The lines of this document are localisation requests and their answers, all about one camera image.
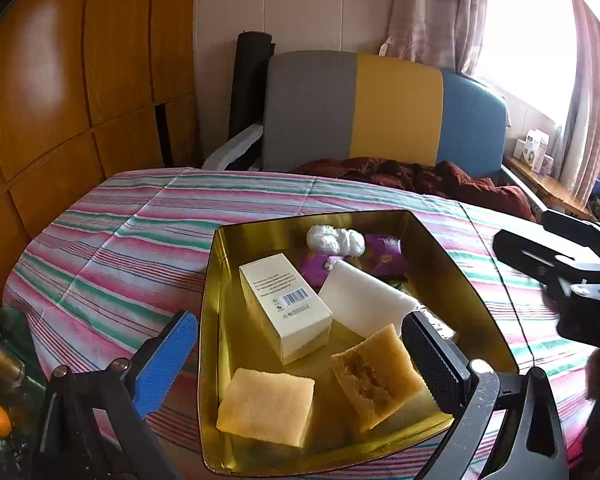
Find yellow sponge piece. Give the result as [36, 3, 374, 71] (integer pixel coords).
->
[329, 324, 426, 432]

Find yellow sponge square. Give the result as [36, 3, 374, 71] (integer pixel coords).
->
[215, 368, 315, 448]

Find white foam block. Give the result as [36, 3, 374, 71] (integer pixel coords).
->
[318, 261, 420, 338]

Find white cardboard box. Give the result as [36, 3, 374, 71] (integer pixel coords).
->
[239, 254, 332, 365]

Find purple snack packet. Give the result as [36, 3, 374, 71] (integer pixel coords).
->
[361, 234, 407, 278]
[300, 252, 346, 289]

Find white cloth bundle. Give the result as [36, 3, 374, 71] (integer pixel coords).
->
[306, 224, 366, 257]

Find wooden side table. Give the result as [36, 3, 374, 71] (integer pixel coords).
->
[503, 155, 596, 221]

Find white boxes on table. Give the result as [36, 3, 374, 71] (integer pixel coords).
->
[513, 129, 554, 176]

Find striped pink green bedsheet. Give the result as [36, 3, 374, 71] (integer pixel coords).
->
[3, 168, 592, 451]

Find gold metal tin box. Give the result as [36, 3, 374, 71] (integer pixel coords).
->
[198, 210, 518, 478]

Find dark red blanket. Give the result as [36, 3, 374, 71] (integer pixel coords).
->
[291, 157, 535, 222]

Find pink curtain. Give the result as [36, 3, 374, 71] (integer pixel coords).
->
[380, 0, 600, 204]

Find grey yellow blue sofa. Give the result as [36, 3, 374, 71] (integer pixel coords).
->
[204, 50, 507, 178]

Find wooden wardrobe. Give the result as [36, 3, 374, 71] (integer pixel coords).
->
[0, 0, 201, 305]

